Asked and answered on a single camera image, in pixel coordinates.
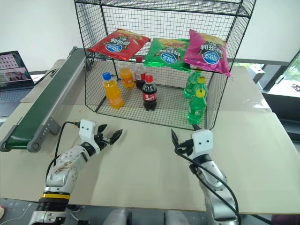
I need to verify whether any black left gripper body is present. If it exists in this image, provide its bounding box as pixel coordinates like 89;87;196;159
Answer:
94;133;112;151

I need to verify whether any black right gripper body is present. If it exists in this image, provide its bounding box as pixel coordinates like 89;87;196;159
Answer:
175;138;194;157

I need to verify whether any grey rounded shape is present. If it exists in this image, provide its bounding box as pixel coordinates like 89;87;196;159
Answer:
108;208;132;225

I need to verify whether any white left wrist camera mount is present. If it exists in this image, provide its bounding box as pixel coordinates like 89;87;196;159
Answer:
78;119;100;151

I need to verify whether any black wire mesh shelf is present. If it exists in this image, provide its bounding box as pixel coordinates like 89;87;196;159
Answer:
74;0;257;131

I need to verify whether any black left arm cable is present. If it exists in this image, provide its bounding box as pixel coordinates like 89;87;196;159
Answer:
45;120;82;181

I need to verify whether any thin black table cable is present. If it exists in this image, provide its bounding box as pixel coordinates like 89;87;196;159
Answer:
32;69;58;85

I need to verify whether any orange soda bottle blue cap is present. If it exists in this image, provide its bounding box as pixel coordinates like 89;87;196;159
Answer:
102;72;125;110

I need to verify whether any red chip bag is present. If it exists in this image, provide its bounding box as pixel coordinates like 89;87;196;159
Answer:
86;29;151;61

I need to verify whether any green soda bottle yellow cap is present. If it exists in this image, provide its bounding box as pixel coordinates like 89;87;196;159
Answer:
183;68;202;99
195;76;209;95
187;88;208;125

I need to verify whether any green conveyor belt grey frame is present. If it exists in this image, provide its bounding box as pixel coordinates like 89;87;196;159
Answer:
0;46;88;154

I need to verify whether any open laptop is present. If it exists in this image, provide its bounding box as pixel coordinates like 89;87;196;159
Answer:
0;50;36;104

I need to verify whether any cola bottle red label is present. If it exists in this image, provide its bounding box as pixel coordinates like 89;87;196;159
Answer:
134;55;147;90
142;74;158;112

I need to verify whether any magenta chip bag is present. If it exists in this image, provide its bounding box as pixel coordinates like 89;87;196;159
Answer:
182;29;232;77

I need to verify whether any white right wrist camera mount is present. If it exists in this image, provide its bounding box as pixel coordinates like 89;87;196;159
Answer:
190;129;214;156

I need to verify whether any green chip bag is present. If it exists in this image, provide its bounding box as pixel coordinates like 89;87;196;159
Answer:
143;37;192;74

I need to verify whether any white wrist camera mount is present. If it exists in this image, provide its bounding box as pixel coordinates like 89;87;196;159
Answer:
78;119;100;151
190;129;214;156

